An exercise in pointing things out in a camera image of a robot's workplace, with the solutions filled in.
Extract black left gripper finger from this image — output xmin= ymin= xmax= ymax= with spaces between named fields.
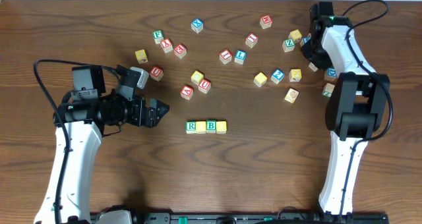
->
xmin=155 ymin=99 xmax=169 ymax=115
xmin=154 ymin=111 xmax=167 ymax=126

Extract blue T block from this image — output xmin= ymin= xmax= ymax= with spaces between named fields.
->
xmin=309 ymin=63 xmax=318 ymax=72

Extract green R block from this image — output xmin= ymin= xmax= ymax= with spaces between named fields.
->
xmin=185 ymin=121 xmax=196 ymax=134

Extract yellow O block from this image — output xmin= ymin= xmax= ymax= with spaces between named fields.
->
xmin=195 ymin=121 xmax=206 ymax=134
xmin=216 ymin=121 xmax=227 ymax=134

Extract green B block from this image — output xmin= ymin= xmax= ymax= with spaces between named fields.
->
xmin=206 ymin=120 xmax=216 ymax=133

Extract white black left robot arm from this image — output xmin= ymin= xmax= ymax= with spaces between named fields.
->
xmin=34 ymin=63 xmax=169 ymax=223

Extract blue 5 block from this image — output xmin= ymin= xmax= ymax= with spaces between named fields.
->
xmin=300 ymin=37 xmax=311 ymax=47

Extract yellow block upper right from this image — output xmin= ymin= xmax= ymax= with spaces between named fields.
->
xmin=288 ymin=30 xmax=302 ymax=43

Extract green Z block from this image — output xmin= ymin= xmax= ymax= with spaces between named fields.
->
xmin=282 ymin=39 xmax=295 ymax=53

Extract red A block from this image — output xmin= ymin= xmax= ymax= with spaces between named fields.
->
xmin=180 ymin=85 xmax=194 ymax=100

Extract blue D block right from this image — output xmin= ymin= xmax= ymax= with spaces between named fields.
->
xmin=324 ymin=67 xmax=338 ymax=81

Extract yellow hammer picture block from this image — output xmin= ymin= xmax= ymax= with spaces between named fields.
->
xmin=289 ymin=69 xmax=302 ymax=82

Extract red U block left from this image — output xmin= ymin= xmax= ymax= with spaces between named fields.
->
xmin=150 ymin=66 xmax=164 ymax=81

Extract red u block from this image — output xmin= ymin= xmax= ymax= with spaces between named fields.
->
xmin=150 ymin=66 xmax=164 ymax=81
xmin=198 ymin=78 xmax=212 ymax=94

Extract green 7 block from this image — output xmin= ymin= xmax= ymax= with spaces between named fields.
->
xmin=322 ymin=83 xmax=335 ymax=98

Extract blue 2 block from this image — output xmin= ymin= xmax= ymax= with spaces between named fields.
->
xmin=271 ymin=69 xmax=285 ymax=84

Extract yellow block near centre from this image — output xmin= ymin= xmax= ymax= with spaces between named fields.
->
xmin=191 ymin=70 xmax=204 ymax=86

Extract red U block centre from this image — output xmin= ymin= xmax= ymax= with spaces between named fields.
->
xmin=198 ymin=78 xmax=212 ymax=94

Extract yellow snail picture block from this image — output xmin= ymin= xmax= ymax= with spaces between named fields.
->
xmin=284 ymin=88 xmax=299 ymax=103

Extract red block top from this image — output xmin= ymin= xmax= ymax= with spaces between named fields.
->
xmin=260 ymin=14 xmax=273 ymax=29

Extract yellow block far left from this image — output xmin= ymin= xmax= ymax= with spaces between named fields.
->
xmin=135 ymin=49 xmax=148 ymax=64

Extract yellow S block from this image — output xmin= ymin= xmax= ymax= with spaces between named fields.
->
xmin=254 ymin=72 xmax=268 ymax=87

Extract red E block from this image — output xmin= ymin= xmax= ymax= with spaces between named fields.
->
xmin=174 ymin=43 xmax=187 ymax=59

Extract red I block upper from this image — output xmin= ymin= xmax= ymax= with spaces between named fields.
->
xmin=245 ymin=33 xmax=258 ymax=48

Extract red i block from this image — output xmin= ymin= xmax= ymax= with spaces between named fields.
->
xmin=219 ymin=49 xmax=233 ymax=65
xmin=245 ymin=33 xmax=258 ymax=48

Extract red X block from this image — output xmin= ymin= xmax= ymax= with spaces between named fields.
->
xmin=160 ymin=38 xmax=173 ymax=53

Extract blue L block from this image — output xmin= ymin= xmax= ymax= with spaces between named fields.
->
xmin=235 ymin=50 xmax=247 ymax=65

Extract green F block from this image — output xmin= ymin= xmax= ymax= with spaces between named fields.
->
xmin=152 ymin=30 xmax=164 ymax=44

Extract red I block left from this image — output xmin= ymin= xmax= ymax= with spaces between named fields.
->
xmin=219 ymin=49 xmax=233 ymax=65

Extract blue X block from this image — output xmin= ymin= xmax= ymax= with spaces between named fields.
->
xmin=191 ymin=18 xmax=204 ymax=34

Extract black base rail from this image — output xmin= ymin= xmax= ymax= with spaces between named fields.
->
xmin=132 ymin=210 xmax=390 ymax=224

